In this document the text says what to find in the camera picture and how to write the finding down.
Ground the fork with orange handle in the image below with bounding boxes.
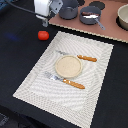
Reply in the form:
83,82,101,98
44,71,85,89

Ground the brown toy sausage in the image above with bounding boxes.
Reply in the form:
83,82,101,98
81,12,99,16

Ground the cream bowl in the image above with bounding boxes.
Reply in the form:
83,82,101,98
118,4,128,30

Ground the pink stove board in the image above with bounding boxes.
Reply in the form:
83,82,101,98
48,0,128,44

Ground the grey cooking pot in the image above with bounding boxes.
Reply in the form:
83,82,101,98
59,0,79,20

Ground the white woven placemat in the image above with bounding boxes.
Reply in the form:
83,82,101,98
13,32,113,128

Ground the knife with orange handle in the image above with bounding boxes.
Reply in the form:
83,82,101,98
55,50,97,62

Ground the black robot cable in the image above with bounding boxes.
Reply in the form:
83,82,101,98
3,0,38,16

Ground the beige round plate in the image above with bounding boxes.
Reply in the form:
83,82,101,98
55,55,82,78

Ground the red toy tomato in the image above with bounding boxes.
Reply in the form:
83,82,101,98
38,31,49,40

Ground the black stove burner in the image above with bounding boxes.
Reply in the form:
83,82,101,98
89,1,105,10

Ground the white toy fish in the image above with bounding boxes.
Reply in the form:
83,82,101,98
84,15,98,19

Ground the grey frying pan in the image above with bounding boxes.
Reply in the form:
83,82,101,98
79,6,105,30

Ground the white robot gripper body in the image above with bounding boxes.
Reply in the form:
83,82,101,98
34,0,63,27

